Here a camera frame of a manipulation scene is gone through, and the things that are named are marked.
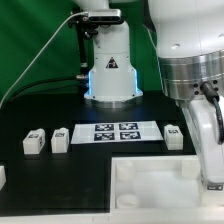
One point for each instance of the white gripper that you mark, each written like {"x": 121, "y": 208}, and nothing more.
{"x": 200, "y": 116}

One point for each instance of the white square tabletop tray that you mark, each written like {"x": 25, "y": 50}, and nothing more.
{"x": 160, "y": 188}

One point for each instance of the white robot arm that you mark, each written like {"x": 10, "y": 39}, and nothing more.
{"x": 190, "y": 54}

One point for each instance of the white sheet with markers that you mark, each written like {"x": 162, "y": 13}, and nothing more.
{"x": 116, "y": 132}

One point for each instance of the white block left edge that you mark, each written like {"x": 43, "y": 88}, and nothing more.
{"x": 2, "y": 177}

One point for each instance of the black camera on mount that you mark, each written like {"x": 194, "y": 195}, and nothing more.
{"x": 104, "y": 16}

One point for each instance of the black camera stand pole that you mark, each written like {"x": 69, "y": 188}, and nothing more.
{"x": 75, "y": 22}

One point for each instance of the white front rail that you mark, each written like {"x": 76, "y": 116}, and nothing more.
{"x": 57, "y": 219}

